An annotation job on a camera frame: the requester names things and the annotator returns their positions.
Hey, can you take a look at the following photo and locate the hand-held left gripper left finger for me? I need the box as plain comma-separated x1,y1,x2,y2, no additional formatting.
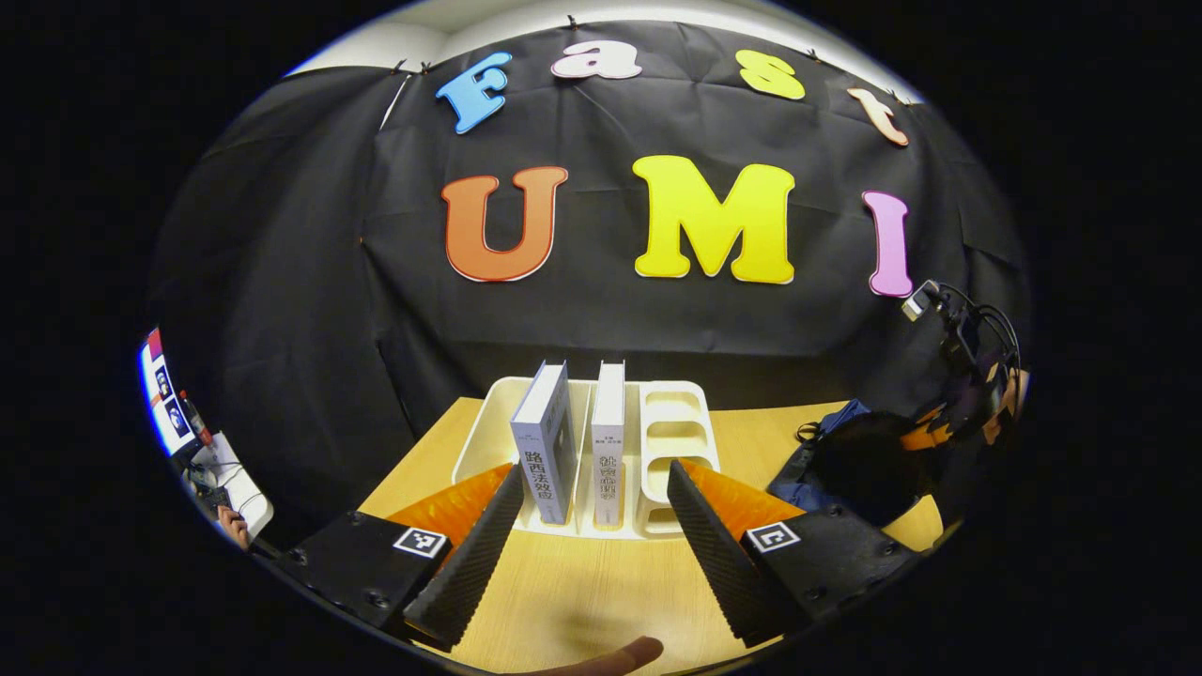
277,462,525,651

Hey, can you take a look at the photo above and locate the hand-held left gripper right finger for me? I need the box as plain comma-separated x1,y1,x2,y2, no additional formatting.
667,458,921,649

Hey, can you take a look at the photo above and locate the blue schoolbag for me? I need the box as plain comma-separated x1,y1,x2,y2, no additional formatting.
768,399,945,529

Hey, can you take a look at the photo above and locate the white bookshelf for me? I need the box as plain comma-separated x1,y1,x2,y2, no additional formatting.
453,376,722,541

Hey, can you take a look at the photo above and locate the grey cover book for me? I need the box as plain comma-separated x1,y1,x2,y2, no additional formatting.
510,361,577,525

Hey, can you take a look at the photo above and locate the white cover book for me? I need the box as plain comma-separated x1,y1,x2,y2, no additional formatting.
592,361,627,529

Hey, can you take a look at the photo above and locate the white side table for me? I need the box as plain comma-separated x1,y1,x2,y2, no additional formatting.
193,432,275,541

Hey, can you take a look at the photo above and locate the red bottle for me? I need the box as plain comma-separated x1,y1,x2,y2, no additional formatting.
178,390,215,447

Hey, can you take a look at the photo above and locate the black backdrop cloth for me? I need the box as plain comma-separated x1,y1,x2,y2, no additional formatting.
146,21,1032,545

